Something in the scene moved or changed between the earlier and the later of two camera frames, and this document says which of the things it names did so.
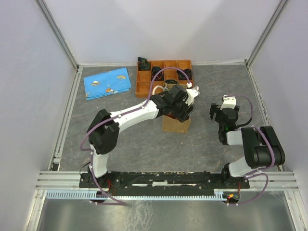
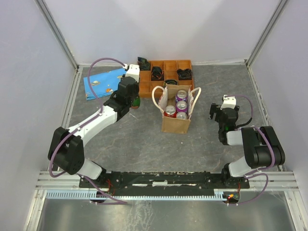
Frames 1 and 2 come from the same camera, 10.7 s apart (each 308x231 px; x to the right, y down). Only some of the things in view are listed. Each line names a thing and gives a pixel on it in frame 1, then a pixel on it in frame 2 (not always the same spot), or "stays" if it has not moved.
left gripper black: [182, 115] -> [137, 88]
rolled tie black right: [188, 72] stays
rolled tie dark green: [143, 65] stays
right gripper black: [213, 110] stays
